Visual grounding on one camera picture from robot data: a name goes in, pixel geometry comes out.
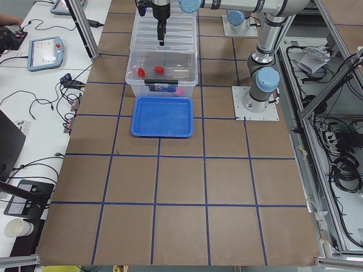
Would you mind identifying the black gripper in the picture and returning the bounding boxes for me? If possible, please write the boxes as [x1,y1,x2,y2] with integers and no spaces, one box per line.
[137,0,170,46]

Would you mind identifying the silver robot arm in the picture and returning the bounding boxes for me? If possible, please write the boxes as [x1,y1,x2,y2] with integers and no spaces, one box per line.
[135,1,308,68]

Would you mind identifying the clear box lid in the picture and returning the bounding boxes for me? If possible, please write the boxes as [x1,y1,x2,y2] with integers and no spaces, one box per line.
[130,12,197,54]

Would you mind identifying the red block box middle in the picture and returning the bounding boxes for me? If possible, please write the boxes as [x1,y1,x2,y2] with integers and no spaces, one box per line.
[154,66,164,74]

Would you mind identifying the red block box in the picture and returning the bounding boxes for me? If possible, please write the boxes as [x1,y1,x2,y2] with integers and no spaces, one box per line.
[175,87,185,96]
[154,66,164,74]

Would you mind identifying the clear plastic storage box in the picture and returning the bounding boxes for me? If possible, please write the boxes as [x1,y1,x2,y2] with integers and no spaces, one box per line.
[125,52,198,97]

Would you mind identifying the red block box far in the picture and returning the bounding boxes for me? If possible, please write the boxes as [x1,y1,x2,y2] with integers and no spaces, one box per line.
[175,87,185,96]

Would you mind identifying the red block near latch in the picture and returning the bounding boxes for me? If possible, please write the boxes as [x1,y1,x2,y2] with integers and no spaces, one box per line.
[137,67,145,78]

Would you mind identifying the black power adapter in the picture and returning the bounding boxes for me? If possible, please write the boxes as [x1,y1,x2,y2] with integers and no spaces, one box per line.
[87,19,104,28]

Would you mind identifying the blue plastic tray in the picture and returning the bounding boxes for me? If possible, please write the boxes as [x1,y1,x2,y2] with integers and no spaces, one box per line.
[130,96,194,138]

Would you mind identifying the teach pendant far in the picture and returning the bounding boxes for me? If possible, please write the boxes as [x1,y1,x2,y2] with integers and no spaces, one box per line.
[50,0,88,15]

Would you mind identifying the teach pendant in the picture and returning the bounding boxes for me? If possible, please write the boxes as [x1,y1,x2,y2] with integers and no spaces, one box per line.
[27,36,64,72]
[50,0,88,15]

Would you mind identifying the teach pendant near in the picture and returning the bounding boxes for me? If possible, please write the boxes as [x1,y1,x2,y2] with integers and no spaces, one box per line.
[27,36,64,72]

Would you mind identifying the crumpled white paper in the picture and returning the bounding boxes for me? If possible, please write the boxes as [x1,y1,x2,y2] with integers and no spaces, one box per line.
[298,45,331,75]

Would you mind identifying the black laptop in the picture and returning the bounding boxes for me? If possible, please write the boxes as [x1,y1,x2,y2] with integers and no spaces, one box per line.
[0,111,26,181]

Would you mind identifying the white paper cup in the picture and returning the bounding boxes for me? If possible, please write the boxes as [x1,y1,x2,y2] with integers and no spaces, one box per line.
[4,218,34,238]

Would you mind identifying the black box latch handle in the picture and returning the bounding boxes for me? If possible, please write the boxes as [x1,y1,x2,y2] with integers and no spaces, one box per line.
[144,79,179,85]

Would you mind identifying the aluminium frame post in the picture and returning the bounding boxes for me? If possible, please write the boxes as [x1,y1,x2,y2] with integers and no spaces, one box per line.
[65,0,100,60]

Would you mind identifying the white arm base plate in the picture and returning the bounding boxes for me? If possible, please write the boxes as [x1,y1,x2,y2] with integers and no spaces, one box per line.
[232,86,280,121]

